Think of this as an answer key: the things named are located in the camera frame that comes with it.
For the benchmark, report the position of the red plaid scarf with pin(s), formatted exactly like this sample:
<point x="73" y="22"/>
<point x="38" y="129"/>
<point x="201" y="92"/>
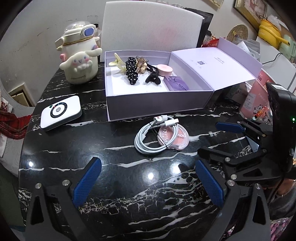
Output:
<point x="11" y="126"/>

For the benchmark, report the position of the lilac open gift box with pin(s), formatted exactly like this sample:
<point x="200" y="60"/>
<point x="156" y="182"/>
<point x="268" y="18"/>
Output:
<point x="197" y="74"/>

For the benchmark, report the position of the yellow pot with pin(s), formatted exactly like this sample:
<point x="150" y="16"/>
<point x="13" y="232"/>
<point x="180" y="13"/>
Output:
<point x="271" y="34"/>

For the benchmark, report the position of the person's left hand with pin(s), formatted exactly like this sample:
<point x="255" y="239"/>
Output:
<point x="286" y="186"/>

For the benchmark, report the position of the white camera-shaped power bank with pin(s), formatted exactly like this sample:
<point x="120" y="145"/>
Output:
<point x="60" y="113"/>

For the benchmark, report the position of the woven round trivet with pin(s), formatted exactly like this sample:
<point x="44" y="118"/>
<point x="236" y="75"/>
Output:
<point x="239" y="31"/>

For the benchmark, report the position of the white foam board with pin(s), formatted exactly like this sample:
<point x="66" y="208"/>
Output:
<point x="145" y="25"/>

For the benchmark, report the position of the gold picture frame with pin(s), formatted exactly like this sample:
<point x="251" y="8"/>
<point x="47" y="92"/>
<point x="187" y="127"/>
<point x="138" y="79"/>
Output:
<point x="252" y="10"/>

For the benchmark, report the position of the lower pink panda cup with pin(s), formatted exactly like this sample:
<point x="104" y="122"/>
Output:
<point x="257" y="98"/>

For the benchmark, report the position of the pink round compact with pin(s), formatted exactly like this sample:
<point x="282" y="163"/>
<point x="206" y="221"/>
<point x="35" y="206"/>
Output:
<point x="164" y="70"/>

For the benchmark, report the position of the purple Manta Ray box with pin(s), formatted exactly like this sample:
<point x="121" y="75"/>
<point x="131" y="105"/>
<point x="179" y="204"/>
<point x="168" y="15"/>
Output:
<point x="175" y="83"/>

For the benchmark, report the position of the white Cinnamoroll bottle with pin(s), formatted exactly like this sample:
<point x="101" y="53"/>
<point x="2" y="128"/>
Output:
<point x="79" y="52"/>

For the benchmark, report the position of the black hair claw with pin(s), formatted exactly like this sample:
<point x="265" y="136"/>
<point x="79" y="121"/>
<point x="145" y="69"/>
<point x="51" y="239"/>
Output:
<point x="154" y="75"/>

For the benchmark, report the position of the green electric kettle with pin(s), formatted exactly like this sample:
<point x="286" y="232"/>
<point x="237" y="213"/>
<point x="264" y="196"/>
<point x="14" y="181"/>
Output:
<point x="288" y="50"/>

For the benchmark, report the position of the black foil bag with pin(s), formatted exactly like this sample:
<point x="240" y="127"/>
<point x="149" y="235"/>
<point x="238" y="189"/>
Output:
<point x="205" y="24"/>

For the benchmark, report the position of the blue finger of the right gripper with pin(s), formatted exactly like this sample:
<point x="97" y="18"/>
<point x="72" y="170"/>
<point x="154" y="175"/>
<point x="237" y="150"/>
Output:
<point x="230" y="127"/>

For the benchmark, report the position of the gold metal hair claw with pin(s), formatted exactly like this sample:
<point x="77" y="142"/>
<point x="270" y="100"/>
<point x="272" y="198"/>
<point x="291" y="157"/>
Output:
<point x="141" y="64"/>

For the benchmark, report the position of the white fridge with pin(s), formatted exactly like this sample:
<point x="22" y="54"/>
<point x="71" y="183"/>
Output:
<point x="277" y="66"/>

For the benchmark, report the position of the white paper leaflet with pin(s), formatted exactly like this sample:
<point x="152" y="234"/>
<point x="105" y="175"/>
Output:
<point x="243" y="46"/>

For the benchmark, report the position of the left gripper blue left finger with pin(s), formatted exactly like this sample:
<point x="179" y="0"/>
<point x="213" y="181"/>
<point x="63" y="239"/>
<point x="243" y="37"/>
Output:
<point x="83" y="184"/>

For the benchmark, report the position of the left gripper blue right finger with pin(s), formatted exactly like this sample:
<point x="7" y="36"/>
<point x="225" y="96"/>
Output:
<point x="212" y="182"/>

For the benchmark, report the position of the black polka dot hair clip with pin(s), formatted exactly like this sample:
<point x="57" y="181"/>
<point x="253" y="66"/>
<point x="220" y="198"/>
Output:
<point x="131" y="70"/>

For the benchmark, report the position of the cream hair clip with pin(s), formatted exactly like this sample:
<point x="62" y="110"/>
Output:
<point x="118" y="62"/>

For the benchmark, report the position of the cream wall intercom panel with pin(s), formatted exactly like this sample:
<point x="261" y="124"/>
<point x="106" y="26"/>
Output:
<point x="217" y="3"/>

